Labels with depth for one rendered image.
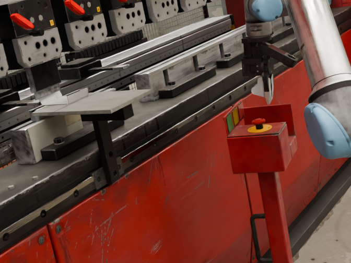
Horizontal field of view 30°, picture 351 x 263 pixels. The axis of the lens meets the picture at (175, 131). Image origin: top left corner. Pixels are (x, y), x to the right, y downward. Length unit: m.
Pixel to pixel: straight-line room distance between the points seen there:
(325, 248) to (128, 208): 1.28
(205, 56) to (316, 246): 1.01
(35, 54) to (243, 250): 1.16
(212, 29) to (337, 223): 1.05
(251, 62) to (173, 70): 0.37
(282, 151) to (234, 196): 0.49
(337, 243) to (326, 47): 1.69
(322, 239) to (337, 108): 1.75
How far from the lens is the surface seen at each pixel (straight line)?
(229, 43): 2.60
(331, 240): 2.97
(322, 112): 1.27
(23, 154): 1.74
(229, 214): 2.32
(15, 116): 2.05
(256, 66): 1.98
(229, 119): 1.95
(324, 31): 1.37
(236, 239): 2.38
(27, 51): 1.71
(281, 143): 1.91
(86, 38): 1.87
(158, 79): 2.16
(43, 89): 1.79
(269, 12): 1.82
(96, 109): 1.59
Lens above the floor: 1.33
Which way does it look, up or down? 15 degrees down
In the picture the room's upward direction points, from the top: 11 degrees counter-clockwise
